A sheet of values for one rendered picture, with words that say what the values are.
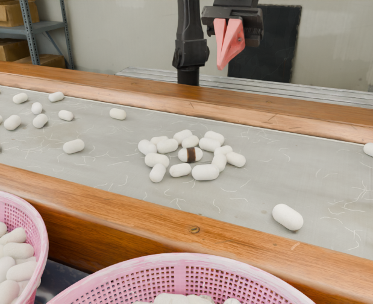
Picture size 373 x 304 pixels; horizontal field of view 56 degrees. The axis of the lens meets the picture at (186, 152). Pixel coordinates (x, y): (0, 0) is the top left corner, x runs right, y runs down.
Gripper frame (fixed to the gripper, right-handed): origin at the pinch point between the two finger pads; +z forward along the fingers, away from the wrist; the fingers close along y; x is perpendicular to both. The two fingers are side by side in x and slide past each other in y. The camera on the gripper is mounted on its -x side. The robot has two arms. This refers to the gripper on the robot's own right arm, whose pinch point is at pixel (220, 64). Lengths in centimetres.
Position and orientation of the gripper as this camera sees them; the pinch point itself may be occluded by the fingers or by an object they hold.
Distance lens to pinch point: 61.1
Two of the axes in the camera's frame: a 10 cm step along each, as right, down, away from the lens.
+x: 2.5, 3.8, 8.9
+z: -2.9, 9.1, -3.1
